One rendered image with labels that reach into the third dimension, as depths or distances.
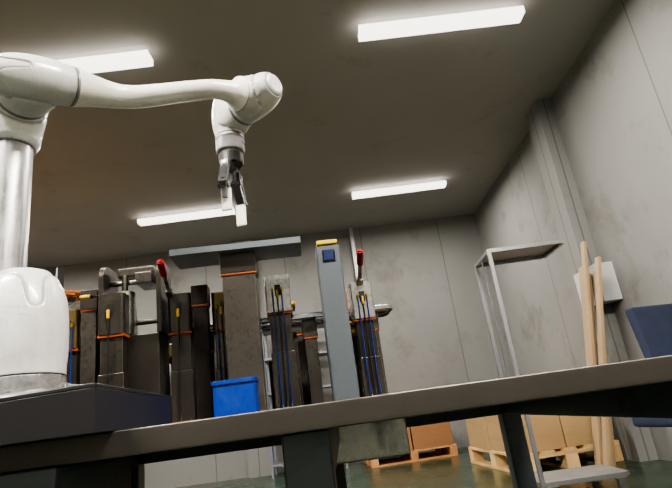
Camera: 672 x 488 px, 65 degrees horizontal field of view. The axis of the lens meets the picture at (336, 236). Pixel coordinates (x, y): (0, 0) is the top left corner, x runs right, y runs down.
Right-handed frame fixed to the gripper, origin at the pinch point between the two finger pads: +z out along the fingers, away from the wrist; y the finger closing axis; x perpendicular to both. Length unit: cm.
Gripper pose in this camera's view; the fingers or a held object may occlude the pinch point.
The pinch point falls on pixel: (234, 214)
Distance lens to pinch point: 158.4
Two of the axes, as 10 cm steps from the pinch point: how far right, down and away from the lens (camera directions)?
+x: -9.8, 1.6, 0.9
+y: 1.4, 3.1, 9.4
